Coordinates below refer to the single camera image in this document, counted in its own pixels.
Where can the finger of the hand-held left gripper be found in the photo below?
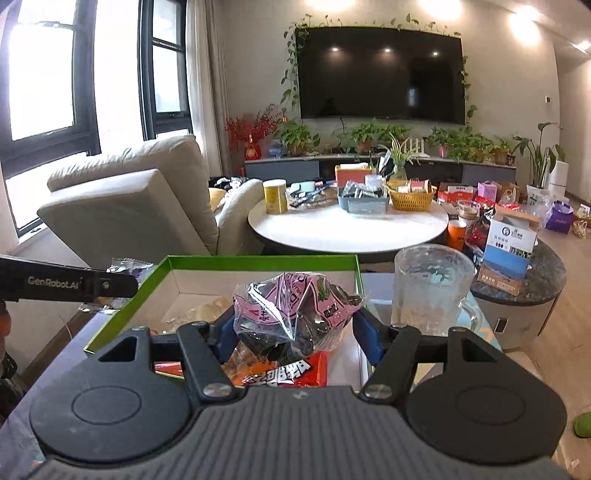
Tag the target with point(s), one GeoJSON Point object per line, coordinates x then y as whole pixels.
{"type": "Point", "coordinates": [115, 285]}

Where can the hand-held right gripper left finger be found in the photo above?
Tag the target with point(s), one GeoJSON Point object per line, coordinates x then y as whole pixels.
{"type": "Point", "coordinates": [227, 334]}

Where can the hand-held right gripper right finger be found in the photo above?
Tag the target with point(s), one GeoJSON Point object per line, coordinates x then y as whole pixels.
{"type": "Point", "coordinates": [369, 337]}

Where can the green cardboard box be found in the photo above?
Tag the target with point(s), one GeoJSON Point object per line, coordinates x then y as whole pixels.
{"type": "Point", "coordinates": [138, 300]}

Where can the red snack packet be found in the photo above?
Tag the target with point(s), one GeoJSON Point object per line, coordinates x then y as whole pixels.
{"type": "Point", "coordinates": [281, 374]}

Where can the pink black snack packet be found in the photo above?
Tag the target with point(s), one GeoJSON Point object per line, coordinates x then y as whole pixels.
{"type": "Point", "coordinates": [295, 304]}

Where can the silver snack packet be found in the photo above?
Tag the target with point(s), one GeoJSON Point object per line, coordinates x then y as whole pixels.
{"type": "Point", "coordinates": [131, 267]}

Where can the pale snack packet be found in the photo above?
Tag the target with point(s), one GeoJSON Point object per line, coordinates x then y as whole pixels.
{"type": "Point", "coordinates": [198, 314]}

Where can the glass mug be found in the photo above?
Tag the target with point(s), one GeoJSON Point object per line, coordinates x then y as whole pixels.
{"type": "Point", "coordinates": [429, 290]}

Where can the beige sofa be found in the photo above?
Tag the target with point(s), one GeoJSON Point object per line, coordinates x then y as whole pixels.
{"type": "Point", "coordinates": [129, 207]}

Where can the white round table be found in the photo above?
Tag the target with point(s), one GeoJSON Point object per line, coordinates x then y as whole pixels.
{"type": "Point", "coordinates": [346, 228]}

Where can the blue patterned tablecloth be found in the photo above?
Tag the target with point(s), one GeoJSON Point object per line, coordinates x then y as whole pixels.
{"type": "Point", "coordinates": [480, 344]}

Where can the grey organizer tray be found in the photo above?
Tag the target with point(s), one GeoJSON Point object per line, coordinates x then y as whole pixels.
{"type": "Point", "coordinates": [362, 203]}

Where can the yellow wicker basket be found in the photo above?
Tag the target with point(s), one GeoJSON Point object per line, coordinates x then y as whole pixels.
{"type": "Point", "coordinates": [411, 201]}

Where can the blue brown flat box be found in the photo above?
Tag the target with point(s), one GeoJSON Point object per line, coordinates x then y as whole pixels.
{"type": "Point", "coordinates": [501, 279]}

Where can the yellow can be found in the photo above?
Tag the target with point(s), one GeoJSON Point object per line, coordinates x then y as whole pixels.
{"type": "Point", "coordinates": [275, 197]}

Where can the pile of dark small packets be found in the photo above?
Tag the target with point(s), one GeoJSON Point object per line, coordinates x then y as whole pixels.
{"type": "Point", "coordinates": [311, 194]}

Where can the orange tissue box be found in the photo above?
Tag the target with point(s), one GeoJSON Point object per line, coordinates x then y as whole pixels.
{"type": "Point", "coordinates": [351, 175]}

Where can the red flat box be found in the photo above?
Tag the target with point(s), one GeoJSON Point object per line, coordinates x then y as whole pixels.
{"type": "Point", "coordinates": [457, 194]}

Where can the white blue carton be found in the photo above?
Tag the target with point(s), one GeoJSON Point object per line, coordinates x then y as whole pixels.
{"type": "Point", "coordinates": [510, 244]}

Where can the dark marble round table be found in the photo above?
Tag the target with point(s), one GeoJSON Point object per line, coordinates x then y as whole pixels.
{"type": "Point", "coordinates": [545, 286]}

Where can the grey television cabinet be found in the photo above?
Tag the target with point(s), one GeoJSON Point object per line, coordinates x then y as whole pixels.
{"type": "Point", "coordinates": [300, 165]}

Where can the spider plant in vase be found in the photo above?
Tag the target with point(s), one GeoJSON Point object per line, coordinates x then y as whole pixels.
{"type": "Point", "coordinates": [398, 154]}

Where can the pink small box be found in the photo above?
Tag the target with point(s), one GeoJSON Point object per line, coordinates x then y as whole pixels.
{"type": "Point", "coordinates": [486, 191]}

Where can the white picket fence ornament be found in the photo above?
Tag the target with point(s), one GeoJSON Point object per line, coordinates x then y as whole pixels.
{"type": "Point", "coordinates": [414, 147]}

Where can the black framed window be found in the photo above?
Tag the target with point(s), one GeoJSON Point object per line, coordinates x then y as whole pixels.
{"type": "Point", "coordinates": [166, 64]}
{"type": "Point", "coordinates": [46, 83]}

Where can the green potted plant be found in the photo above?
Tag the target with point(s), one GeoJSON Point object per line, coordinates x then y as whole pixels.
{"type": "Point", "coordinates": [362, 136]}
{"type": "Point", "coordinates": [441, 138]}
{"type": "Point", "coordinates": [295, 136]}
{"type": "Point", "coordinates": [502, 150]}
{"type": "Point", "coordinates": [471, 145]}

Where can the red flower arrangement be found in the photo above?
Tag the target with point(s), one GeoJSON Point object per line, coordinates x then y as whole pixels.
{"type": "Point", "coordinates": [251, 129]}

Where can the white bag with green print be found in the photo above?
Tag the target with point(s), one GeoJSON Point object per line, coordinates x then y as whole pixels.
{"type": "Point", "coordinates": [538, 196]}

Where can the purple gift bag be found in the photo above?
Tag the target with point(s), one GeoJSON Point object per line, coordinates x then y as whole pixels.
{"type": "Point", "coordinates": [558, 219]}

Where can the white curtain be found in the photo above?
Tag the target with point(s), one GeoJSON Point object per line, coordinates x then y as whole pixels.
{"type": "Point", "coordinates": [214, 83]}

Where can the green slipper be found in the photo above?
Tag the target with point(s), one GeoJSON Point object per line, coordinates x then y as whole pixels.
{"type": "Point", "coordinates": [583, 424]}

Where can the large leafed floor plant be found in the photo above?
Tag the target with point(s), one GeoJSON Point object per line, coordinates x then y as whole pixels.
{"type": "Point", "coordinates": [538, 157]}

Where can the white air purifier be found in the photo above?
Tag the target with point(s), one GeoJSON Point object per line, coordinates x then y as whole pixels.
{"type": "Point", "coordinates": [558, 175]}

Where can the green hanging vine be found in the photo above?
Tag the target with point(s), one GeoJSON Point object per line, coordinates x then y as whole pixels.
{"type": "Point", "coordinates": [292, 69]}

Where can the wall television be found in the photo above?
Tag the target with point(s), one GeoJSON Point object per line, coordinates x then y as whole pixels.
{"type": "Point", "coordinates": [381, 74]}

